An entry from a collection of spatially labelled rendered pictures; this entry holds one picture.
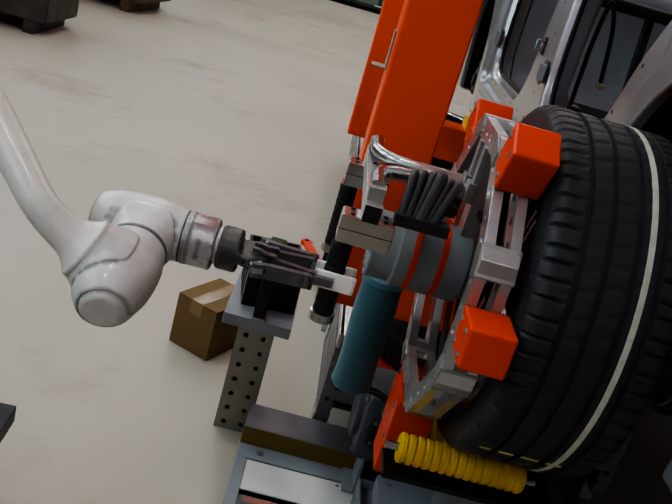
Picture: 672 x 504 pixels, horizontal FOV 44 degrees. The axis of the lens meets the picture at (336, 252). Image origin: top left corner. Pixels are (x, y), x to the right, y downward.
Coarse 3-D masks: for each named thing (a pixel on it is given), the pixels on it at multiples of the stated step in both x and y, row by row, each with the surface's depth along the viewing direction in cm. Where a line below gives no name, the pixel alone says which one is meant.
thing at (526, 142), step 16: (528, 128) 128; (512, 144) 127; (528, 144) 126; (544, 144) 127; (560, 144) 128; (512, 160) 126; (528, 160) 125; (544, 160) 125; (496, 176) 131; (512, 176) 129; (528, 176) 128; (544, 176) 128; (512, 192) 132; (528, 192) 131
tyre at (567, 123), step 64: (576, 128) 137; (576, 192) 127; (640, 192) 131; (576, 256) 124; (640, 256) 126; (448, 320) 180; (576, 320) 125; (640, 320) 125; (512, 384) 129; (576, 384) 127; (640, 384) 127; (512, 448) 139
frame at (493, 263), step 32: (480, 128) 156; (512, 128) 150; (512, 224) 131; (480, 256) 128; (512, 256) 128; (480, 288) 129; (416, 320) 176; (416, 352) 172; (448, 352) 133; (416, 384) 158; (448, 384) 135
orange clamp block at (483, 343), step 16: (464, 320) 127; (480, 320) 125; (496, 320) 127; (464, 336) 124; (480, 336) 122; (496, 336) 122; (512, 336) 123; (464, 352) 123; (480, 352) 123; (496, 352) 123; (512, 352) 122; (464, 368) 124; (480, 368) 124; (496, 368) 123
